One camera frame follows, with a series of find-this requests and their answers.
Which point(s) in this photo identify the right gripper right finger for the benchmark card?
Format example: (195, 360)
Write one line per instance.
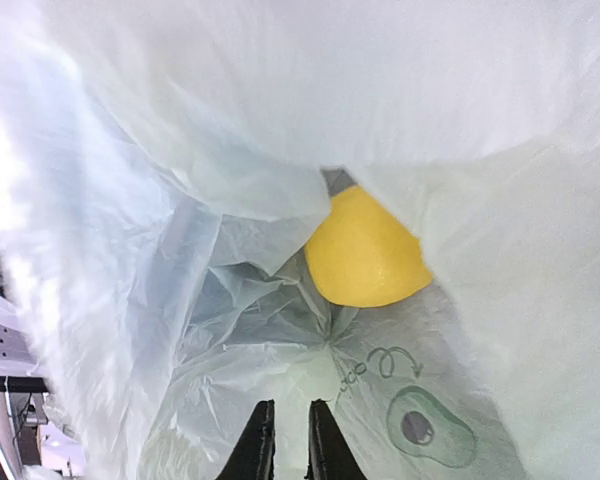
(329, 456)

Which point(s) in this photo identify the yellow toy fruit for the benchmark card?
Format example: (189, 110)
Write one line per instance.
(361, 256)

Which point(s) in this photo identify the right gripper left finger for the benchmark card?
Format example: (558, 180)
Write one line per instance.
(253, 455)

